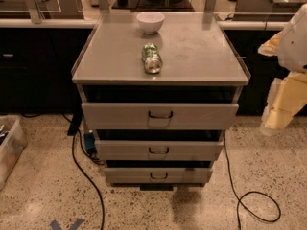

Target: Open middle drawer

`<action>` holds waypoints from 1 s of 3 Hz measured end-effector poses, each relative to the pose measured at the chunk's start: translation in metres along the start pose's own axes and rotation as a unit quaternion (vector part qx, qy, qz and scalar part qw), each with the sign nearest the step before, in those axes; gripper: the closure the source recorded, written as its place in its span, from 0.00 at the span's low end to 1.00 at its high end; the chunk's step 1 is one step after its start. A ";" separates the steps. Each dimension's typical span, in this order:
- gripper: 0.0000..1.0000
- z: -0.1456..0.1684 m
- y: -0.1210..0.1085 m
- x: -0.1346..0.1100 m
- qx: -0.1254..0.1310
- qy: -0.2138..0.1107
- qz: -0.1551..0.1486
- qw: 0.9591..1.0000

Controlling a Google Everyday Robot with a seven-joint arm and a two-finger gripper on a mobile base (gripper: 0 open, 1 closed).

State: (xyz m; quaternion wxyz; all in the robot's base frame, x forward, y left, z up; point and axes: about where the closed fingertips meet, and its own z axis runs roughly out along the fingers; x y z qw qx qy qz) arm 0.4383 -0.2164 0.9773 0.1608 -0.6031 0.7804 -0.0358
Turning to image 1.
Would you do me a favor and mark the clear plastic storage bin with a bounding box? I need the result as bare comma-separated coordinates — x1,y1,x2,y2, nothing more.
0,115,28,190

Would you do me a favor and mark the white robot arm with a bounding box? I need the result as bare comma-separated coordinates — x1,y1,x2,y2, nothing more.
258,4,307,136

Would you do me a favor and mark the left metal bracket post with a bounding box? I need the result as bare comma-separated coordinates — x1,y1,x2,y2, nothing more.
25,0,43,24

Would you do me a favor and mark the black cable right floor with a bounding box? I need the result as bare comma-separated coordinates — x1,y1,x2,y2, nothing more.
223,134,282,230

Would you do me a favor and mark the white ceramic bowl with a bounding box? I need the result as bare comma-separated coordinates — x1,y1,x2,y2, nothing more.
136,11,165,35

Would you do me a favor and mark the green soda can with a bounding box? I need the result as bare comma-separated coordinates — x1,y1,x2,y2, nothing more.
141,43,163,74

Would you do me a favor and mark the grey metal drawer cabinet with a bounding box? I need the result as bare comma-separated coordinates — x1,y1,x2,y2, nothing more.
71,11,251,192

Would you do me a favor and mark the grey drawer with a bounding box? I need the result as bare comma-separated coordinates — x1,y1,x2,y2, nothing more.
105,168,212,184
82,103,238,130
95,141,223,161

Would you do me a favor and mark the black cable floor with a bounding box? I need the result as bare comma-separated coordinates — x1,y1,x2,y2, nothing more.
223,134,282,230
60,113,106,230

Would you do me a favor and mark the blue power adapter box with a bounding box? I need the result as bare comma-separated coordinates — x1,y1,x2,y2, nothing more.
83,132,96,155

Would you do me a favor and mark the black cable left floor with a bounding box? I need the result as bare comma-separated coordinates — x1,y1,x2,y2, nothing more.
60,113,106,230

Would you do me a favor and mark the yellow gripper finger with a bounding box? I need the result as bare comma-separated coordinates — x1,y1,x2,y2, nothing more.
260,72,307,136
258,32,282,57

